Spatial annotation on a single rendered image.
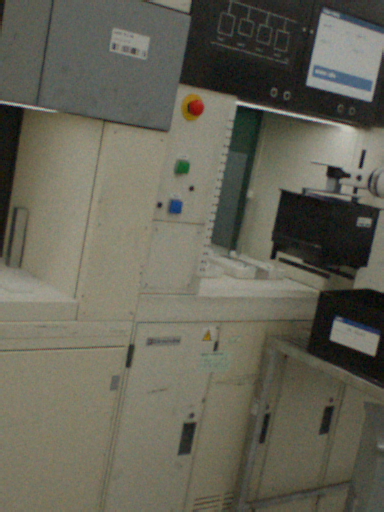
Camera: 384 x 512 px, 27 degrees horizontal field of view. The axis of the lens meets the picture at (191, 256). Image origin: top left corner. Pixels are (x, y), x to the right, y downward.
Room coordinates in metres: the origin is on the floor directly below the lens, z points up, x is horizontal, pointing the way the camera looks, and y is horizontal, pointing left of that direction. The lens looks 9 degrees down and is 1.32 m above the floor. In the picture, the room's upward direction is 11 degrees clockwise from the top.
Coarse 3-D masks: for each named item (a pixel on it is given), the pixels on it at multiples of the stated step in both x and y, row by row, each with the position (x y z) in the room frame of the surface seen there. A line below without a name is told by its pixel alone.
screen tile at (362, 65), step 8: (360, 32) 2.35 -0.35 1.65; (360, 40) 2.36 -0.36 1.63; (368, 40) 2.38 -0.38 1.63; (352, 48) 2.34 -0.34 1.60; (360, 48) 2.36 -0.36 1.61; (368, 48) 2.38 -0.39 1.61; (376, 48) 2.41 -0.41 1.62; (352, 56) 2.35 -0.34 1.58; (376, 56) 2.41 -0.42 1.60; (352, 64) 2.35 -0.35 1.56; (360, 64) 2.37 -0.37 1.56; (368, 64) 2.39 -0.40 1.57; (360, 72) 2.38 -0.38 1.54; (368, 72) 2.40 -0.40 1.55
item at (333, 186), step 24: (288, 192) 2.32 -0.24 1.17; (336, 192) 2.34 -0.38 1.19; (288, 216) 2.32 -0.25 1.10; (312, 216) 2.25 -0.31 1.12; (336, 216) 2.22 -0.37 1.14; (360, 216) 2.29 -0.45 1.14; (288, 240) 2.30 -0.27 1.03; (312, 240) 2.23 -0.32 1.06; (336, 240) 2.23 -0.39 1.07; (360, 240) 2.30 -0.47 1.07; (288, 264) 2.35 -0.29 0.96; (312, 264) 2.42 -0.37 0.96; (336, 264) 2.25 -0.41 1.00; (360, 264) 2.31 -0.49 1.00
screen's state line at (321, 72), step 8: (312, 72) 2.25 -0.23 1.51; (320, 72) 2.27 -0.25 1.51; (328, 72) 2.29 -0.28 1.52; (336, 72) 2.31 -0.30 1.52; (328, 80) 2.30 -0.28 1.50; (336, 80) 2.32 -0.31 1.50; (344, 80) 2.34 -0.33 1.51; (352, 80) 2.36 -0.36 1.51; (360, 80) 2.38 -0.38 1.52; (368, 80) 2.40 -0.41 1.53; (360, 88) 2.39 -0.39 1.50; (368, 88) 2.41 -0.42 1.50
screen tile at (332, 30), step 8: (328, 24) 2.27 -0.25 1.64; (336, 24) 2.29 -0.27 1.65; (328, 32) 2.27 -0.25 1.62; (336, 32) 2.29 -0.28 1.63; (344, 40) 2.32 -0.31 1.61; (320, 48) 2.26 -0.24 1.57; (328, 48) 2.28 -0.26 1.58; (344, 48) 2.32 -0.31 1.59; (320, 56) 2.26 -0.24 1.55; (328, 56) 2.28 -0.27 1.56; (336, 56) 2.30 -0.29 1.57; (344, 56) 2.32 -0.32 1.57; (336, 64) 2.31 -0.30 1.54; (344, 64) 2.33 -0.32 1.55
